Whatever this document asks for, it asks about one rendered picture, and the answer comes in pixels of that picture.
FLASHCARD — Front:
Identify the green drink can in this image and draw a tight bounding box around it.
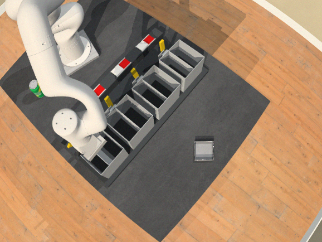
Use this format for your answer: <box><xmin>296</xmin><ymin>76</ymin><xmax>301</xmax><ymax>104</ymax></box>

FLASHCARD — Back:
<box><xmin>29</xmin><ymin>80</ymin><xmax>44</xmax><ymax>98</ymax></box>

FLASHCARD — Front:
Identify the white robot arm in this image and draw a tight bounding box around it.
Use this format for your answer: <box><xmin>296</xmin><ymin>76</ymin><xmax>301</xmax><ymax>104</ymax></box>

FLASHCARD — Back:
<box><xmin>4</xmin><ymin>0</ymin><xmax>107</xmax><ymax>161</ymax></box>

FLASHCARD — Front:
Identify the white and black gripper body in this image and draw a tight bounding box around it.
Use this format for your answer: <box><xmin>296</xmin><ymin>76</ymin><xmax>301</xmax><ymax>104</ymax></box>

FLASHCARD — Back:
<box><xmin>72</xmin><ymin>132</ymin><xmax>99</xmax><ymax>154</ymax></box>

